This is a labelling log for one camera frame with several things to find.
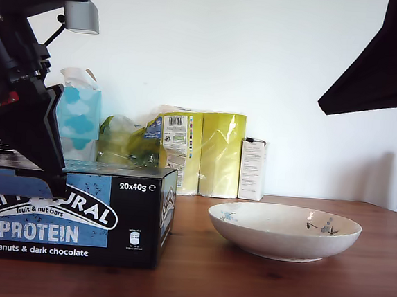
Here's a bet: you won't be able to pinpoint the black snack bar carton box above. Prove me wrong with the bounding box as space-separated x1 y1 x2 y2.
0 153 179 274

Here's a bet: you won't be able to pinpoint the blue cloud print tissue box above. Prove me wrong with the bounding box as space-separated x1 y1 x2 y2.
53 86 104 151

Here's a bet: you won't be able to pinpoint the small white printed carton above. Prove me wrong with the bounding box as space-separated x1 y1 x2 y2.
236 136 270 202

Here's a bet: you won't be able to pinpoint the white tissue sheet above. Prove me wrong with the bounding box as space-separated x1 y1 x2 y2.
58 66 100 92

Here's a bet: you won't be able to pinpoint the crumpled green plastic bag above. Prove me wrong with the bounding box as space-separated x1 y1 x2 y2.
95 111 164 169

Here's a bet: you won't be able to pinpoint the yellow paper towel pack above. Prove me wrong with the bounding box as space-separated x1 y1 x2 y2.
142 104 248 200

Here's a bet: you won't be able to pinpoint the white floral ceramic bowl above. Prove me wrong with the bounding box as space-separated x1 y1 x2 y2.
204 197 364 268

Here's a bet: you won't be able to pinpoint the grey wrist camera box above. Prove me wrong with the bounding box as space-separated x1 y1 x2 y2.
42 0 104 51

